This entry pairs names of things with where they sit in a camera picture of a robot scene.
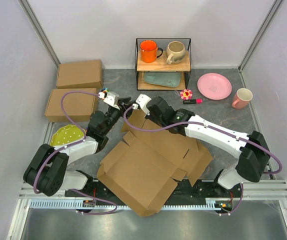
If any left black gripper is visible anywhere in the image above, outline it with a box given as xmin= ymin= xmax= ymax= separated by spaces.
xmin=102 ymin=96 xmax=135 ymax=135

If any cardboard box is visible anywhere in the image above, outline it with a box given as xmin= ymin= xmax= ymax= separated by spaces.
xmin=56 ymin=59 xmax=103 ymax=89
xmin=97 ymin=110 xmax=213 ymax=217
xmin=45 ymin=88 xmax=99 ymax=123

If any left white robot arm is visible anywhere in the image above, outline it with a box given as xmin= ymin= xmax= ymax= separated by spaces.
xmin=23 ymin=97 xmax=135 ymax=197

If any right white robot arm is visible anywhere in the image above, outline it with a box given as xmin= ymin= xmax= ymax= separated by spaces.
xmin=136 ymin=95 xmax=270 ymax=197

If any teal rectangular dish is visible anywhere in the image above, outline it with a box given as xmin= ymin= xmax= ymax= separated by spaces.
xmin=143 ymin=72 xmax=181 ymax=88

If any pink black highlighter marker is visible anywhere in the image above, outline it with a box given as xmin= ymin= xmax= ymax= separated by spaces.
xmin=182 ymin=98 xmax=203 ymax=105

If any orange enamel mug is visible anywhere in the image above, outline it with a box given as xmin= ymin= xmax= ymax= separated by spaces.
xmin=139 ymin=40 xmax=163 ymax=63

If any beige ceramic mug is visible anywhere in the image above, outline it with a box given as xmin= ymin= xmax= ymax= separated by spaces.
xmin=166 ymin=41 xmax=186 ymax=65

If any green dotted plate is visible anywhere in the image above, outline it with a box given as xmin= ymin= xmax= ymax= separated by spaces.
xmin=49 ymin=124 xmax=85 ymax=148

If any pink round plate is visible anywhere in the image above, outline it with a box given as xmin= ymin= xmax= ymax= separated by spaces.
xmin=197 ymin=73 xmax=232 ymax=101

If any pink mug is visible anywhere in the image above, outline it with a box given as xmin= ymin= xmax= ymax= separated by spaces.
xmin=231 ymin=88 xmax=253 ymax=110

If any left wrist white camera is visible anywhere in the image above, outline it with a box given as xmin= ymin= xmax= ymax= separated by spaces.
xmin=98 ymin=91 xmax=120 ymax=110

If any wrist white camera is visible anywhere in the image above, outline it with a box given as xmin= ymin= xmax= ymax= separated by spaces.
xmin=98 ymin=91 xmax=120 ymax=110
xmin=132 ymin=94 xmax=152 ymax=116

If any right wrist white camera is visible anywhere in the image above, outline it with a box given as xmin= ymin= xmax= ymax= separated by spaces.
xmin=132 ymin=94 xmax=152 ymax=116

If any rainbow flower plush keychain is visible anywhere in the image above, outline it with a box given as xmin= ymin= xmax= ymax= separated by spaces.
xmin=99 ymin=88 xmax=109 ymax=96

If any pink flower plush keychain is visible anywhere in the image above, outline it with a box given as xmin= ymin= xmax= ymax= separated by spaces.
xmin=174 ymin=89 xmax=193 ymax=101

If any black wire wooden shelf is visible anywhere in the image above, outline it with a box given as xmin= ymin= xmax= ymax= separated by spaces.
xmin=135 ymin=38 xmax=191 ymax=91

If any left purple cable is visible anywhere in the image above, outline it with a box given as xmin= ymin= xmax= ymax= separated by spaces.
xmin=32 ymin=90 xmax=119 ymax=216

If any purple cable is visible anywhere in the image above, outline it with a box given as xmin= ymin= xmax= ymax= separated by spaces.
xmin=123 ymin=104 xmax=283 ymax=216
xmin=32 ymin=90 xmax=119 ymax=216

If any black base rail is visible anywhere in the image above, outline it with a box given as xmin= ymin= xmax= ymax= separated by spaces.
xmin=64 ymin=177 xmax=234 ymax=203

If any grey slotted cable duct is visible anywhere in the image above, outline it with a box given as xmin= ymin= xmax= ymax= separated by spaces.
xmin=29 ymin=199 xmax=221 ymax=211

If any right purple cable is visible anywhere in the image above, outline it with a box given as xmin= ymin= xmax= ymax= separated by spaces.
xmin=123 ymin=104 xmax=283 ymax=216

